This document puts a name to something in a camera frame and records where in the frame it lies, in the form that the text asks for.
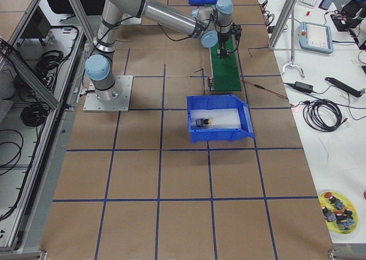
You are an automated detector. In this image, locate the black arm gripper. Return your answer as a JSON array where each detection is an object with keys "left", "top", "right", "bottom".
[{"left": 218, "top": 33, "right": 230, "bottom": 58}]

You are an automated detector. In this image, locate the yellow push button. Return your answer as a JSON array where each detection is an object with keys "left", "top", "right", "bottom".
[{"left": 195, "top": 118, "right": 212, "bottom": 128}]

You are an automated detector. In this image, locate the yellow plate of buttons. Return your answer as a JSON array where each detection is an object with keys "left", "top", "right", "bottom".
[{"left": 318, "top": 190, "right": 358, "bottom": 234}]

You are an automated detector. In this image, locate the green conveyor belt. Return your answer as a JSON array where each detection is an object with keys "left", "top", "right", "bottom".
[{"left": 204, "top": 3, "right": 243, "bottom": 95}]

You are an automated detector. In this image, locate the blue right storage bin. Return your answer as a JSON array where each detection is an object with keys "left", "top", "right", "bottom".
[{"left": 186, "top": 94, "right": 254, "bottom": 143}]

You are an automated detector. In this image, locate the white foam pad right bin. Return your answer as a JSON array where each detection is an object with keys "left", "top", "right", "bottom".
[{"left": 189, "top": 109, "right": 241, "bottom": 129}]

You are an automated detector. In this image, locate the teach pendant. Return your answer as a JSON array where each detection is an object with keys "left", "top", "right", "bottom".
[{"left": 298, "top": 22, "right": 333, "bottom": 54}]

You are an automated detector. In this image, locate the black power adapter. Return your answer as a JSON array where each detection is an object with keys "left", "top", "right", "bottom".
[{"left": 294, "top": 81, "right": 313, "bottom": 93}]

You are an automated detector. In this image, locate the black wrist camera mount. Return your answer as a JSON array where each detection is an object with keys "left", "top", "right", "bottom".
[{"left": 230, "top": 23, "right": 242, "bottom": 41}]

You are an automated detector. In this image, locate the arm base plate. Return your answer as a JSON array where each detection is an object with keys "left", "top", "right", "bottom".
[
  {"left": 83, "top": 75, "right": 133, "bottom": 112},
  {"left": 121, "top": 17, "right": 142, "bottom": 26}
]

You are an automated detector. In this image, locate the aluminium frame post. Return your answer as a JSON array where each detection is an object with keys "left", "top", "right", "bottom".
[{"left": 268, "top": 0, "right": 297, "bottom": 50}]

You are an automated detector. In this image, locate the coiled black cable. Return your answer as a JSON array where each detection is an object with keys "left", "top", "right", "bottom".
[{"left": 302, "top": 99, "right": 343, "bottom": 133}]

